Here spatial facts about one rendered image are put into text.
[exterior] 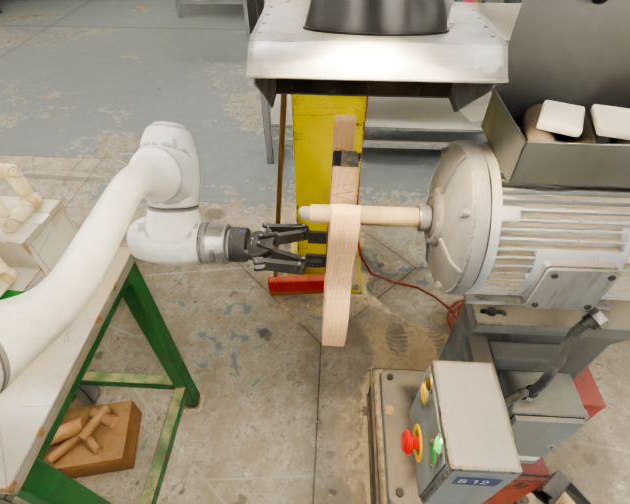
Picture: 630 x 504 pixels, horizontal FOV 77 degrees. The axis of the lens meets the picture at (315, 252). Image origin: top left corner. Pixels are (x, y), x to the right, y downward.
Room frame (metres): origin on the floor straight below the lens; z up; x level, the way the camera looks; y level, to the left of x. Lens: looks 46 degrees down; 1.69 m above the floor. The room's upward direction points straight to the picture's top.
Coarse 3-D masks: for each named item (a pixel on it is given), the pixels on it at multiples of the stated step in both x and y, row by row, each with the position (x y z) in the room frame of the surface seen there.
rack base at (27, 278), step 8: (24, 272) 0.58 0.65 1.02; (32, 272) 0.58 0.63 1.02; (40, 272) 0.58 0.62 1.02; (16, 280) 0.55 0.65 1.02; (24, 280) 0.55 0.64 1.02; (32, 280) 0.55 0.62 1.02; (40, 280) 0.57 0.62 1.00; (8, 288) 0.53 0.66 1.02; (16, 288) 0.53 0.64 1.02; (24, 288) 0.53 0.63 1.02
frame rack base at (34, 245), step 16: (48, 208) 0.70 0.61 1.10; (64, 208) 0.73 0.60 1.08; (32, 224) 0.65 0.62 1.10; (48, 224) 0.67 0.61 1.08; (64, 224) 0.70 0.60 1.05; (0, 240) 0.60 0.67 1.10; (16, 240) 0.60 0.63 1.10; (32, 240) 0.61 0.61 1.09; (48, 240) 0.64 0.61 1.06; (64, 240) 0.68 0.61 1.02; (0, 256) 0.60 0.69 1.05; (16, 256) 0.59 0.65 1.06; (32, 256) 0.59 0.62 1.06; (48, 256) 0.62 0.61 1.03; (48, 272) 0.60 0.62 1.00
